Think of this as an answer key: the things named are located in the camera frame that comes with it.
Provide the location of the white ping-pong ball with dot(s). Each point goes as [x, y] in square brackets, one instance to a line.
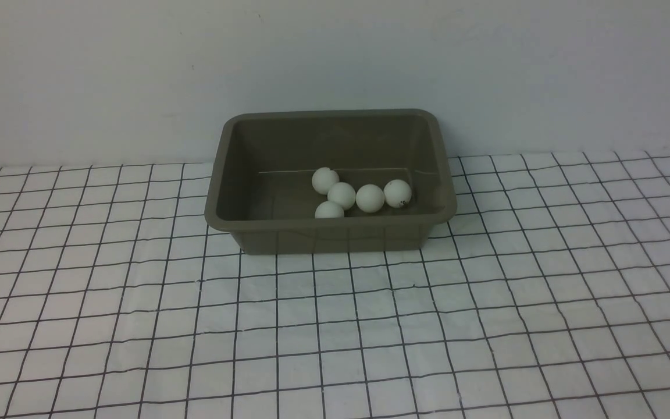
[329, 209]
[343, 194]
[324, 179]
[370, 198]
[397, 193]

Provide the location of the olive green plastic bin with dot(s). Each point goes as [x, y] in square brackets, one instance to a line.
[261, 191]

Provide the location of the white black-grid tablecloth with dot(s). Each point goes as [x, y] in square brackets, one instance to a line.
[546, 296]

